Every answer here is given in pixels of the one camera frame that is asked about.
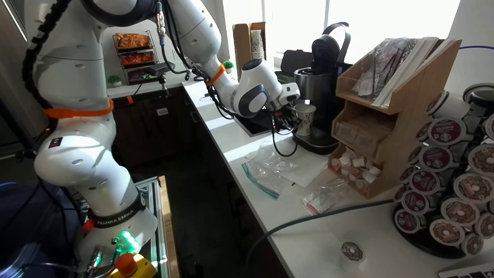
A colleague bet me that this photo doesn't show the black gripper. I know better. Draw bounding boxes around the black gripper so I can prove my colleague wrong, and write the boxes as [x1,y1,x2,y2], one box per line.
[267,96,306,132]

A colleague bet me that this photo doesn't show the black pod coffee maker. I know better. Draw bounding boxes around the black pod coffee maker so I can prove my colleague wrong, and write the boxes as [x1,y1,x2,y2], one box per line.
[290,21,355,157]

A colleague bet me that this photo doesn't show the white creamer cup pile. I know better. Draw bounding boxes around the white creamer cup pile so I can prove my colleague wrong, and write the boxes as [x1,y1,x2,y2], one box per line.
[330,147,383,197]

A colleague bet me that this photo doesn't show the black coffee pod carousel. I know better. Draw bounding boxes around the black coffee pod carousel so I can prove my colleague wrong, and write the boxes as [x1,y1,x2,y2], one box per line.
[391,84,494,262]

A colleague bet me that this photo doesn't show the black rectangular container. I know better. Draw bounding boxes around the black rectangular container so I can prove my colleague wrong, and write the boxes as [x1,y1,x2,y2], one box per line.
[279,48,315,75]

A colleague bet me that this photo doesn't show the brown sugar packets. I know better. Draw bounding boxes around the brown sugar packets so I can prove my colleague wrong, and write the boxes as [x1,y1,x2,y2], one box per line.
[337,123,380,155]

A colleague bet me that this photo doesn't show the stack of paper cups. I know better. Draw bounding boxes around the stack of paper cups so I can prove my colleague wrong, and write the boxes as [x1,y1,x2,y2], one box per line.
[250,28,267,62]

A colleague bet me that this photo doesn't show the small clear packet bag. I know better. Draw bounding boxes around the small clear packet bag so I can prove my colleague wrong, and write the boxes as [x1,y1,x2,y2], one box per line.
[301,180,357,217]

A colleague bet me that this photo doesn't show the clear wrapped packet stack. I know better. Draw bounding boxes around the clear wrapped packet stack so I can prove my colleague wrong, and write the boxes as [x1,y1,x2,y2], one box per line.
[352,36,442,109]

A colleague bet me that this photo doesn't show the wooden condiment organizer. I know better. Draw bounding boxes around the wooden condiment organizer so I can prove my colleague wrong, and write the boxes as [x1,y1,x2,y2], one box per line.
[327,36,463,201]

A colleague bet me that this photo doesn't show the dark wood cabinet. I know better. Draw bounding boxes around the dark wood cabinet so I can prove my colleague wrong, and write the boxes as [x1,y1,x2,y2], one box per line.
[110,87,207,172]

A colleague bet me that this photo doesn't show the snack display rack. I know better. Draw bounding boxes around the snack display rack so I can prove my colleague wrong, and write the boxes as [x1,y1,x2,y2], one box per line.
[113,31,171,86]

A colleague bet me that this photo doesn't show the yellow orange emergency stop button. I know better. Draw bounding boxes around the yellow orange emergency stop button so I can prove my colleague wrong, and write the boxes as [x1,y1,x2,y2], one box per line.
[108,252,158,278]

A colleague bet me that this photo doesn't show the dark blue bag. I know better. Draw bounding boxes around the dark blue bag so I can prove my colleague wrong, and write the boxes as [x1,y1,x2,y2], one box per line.
[0,177,83,278]

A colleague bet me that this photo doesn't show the thick black table cable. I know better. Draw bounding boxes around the thick black table cable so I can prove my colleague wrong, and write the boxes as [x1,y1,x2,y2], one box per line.
[244,198,398,278]

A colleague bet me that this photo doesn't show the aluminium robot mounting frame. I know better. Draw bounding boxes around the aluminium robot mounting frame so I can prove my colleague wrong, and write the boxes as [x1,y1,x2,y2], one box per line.
[134,175,179,278]

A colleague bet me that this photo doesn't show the thin blue cable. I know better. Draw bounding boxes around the thin blue cable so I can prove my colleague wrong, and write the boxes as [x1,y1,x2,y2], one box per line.
[459,44,494,53]

